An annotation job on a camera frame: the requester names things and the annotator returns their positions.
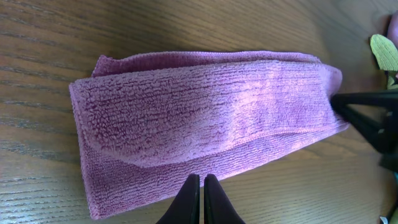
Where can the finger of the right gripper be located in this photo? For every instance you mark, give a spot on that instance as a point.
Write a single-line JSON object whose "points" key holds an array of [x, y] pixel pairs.
{"points": [[370, 129], [385, 98]]}

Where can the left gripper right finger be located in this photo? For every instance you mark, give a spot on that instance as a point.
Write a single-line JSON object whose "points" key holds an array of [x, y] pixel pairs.
{"points": [[217, 207]]}

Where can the purple cloth with tag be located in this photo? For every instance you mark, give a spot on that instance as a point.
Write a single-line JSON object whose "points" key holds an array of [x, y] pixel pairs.
{"points": [[392, 32]]}

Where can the small green microfiber cloth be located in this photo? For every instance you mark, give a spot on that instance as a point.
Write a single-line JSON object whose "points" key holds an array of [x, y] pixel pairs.
{"points": [[385, 53]]}

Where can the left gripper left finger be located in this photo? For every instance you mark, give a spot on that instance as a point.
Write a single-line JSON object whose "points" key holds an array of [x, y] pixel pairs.
{"points": [[185, 208]]}

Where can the pink purple microfiber cloth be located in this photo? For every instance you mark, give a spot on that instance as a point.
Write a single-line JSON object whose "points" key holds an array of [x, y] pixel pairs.
{"points": [[146, 122]]}

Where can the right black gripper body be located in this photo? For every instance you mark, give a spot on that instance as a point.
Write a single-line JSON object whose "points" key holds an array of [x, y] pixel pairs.
{"points": [[389, 155]]}

